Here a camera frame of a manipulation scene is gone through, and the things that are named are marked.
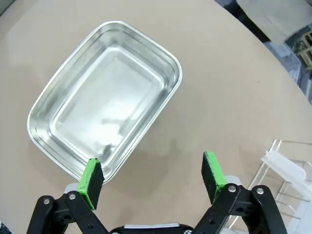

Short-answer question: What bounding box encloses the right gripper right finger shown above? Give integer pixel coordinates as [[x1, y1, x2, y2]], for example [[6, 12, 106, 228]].
[[192, 151, 288, 234]]

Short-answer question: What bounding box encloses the silver wire lid rack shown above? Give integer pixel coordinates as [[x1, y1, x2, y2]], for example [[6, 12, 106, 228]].
[[229, 138, 312, 234]]

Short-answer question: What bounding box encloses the steel container with two croissants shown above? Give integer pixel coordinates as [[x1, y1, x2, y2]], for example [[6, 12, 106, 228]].
[[26, 20, 183, 190]]

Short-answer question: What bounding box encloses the tan slatted stand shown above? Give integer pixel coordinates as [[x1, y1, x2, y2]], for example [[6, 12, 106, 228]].
[[297, 32, 312, 72]]

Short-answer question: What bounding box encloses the clear plastic snap lid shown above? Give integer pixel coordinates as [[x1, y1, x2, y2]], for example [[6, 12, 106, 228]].
[[260, 150, 312, 195]]

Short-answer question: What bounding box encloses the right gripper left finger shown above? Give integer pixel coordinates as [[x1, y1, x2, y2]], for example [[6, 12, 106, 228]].
[[26, 157, 112, 234]]

